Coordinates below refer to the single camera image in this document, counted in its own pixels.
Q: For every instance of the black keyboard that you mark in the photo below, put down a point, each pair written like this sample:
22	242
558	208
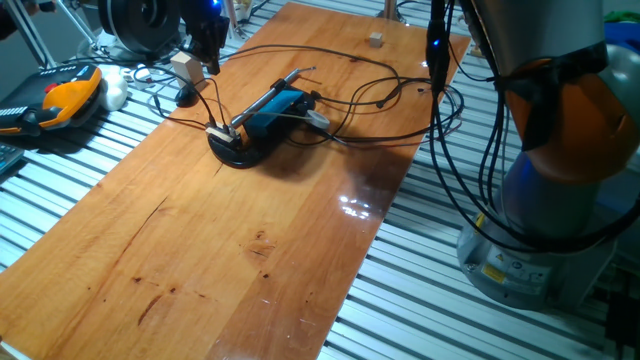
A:
7	157

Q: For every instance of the grey metal bar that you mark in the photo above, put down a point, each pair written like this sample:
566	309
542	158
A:
30	35

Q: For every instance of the green cloth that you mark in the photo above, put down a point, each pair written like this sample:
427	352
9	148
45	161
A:
622	16

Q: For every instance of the tall wooden block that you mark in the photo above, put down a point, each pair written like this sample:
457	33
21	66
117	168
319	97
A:
187	70

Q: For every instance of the silver metal rod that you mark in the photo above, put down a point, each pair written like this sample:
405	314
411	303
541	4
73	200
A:
265	99

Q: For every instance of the black oval docking station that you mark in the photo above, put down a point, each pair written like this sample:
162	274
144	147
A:
245	157

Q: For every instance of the small wooden cube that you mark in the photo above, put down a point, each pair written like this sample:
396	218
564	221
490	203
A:
376	40

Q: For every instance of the orange black teach pendant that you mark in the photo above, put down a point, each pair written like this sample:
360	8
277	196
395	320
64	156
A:
60	100

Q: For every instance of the person left hand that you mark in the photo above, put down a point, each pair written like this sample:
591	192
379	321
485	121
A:
31	7

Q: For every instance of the metal clamp stand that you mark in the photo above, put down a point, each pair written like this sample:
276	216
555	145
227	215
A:
80	25

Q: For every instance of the glossy wooden board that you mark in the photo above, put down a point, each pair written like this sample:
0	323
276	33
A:
200	225

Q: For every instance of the white power adapter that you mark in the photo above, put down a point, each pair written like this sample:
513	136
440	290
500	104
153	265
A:
142	75

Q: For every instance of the blue box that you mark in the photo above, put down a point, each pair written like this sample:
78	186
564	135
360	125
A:
275	112

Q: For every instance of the black round spool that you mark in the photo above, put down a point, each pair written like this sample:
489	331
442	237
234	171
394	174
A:
140	22

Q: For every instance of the silver pole foot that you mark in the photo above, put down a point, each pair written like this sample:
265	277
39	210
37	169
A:
390	10

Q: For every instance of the small black rounded device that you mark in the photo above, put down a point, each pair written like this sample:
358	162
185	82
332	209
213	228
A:
187	96

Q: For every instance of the white rounded lump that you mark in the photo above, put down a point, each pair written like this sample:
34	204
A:
114	90

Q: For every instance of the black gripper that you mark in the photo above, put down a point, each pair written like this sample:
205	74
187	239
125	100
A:
205	30

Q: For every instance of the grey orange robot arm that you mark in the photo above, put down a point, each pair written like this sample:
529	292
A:
550	30

